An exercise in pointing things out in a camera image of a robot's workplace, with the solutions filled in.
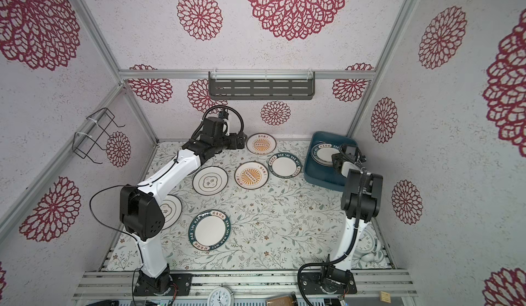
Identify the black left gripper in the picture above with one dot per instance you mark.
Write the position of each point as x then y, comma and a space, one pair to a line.
234, 144

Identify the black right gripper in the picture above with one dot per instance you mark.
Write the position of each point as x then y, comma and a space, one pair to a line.
337, 156

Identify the green rim plate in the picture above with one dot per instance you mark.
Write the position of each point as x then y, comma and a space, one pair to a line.
284, 165
209, 230
322, 153

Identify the orange sunburst plate back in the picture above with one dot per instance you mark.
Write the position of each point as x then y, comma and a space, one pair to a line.
261, 144

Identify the orange sunburst plate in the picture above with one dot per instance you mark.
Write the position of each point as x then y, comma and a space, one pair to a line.
251, 175
261, 144

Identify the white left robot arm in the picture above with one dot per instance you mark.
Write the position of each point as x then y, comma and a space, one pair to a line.
140, 211

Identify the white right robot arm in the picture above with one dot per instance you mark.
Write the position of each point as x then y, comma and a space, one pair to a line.
360, 202

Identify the teal plastic bin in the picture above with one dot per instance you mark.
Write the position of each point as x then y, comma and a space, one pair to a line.
318, 167

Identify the white plate clover motif back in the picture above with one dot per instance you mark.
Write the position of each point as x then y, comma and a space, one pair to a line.
210, 181

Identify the white plate clover motif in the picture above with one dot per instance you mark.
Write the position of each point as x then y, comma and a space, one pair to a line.
171, 208
210, 181

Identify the white plate clover motif front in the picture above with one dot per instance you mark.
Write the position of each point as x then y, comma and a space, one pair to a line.
171, 208

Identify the white round clock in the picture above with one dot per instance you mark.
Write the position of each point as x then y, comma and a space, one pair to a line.
221, 296

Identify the brown box front edge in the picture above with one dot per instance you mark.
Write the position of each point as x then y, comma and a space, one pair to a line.
282, 300

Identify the grey wall shelf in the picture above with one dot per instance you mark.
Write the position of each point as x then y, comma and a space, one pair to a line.
261, 87

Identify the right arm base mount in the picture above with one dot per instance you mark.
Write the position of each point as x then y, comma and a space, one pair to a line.
327, 281

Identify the black wire wall rack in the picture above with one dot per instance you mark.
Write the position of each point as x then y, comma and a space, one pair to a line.
84, 142

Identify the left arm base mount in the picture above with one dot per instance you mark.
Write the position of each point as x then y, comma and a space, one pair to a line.
166, 285

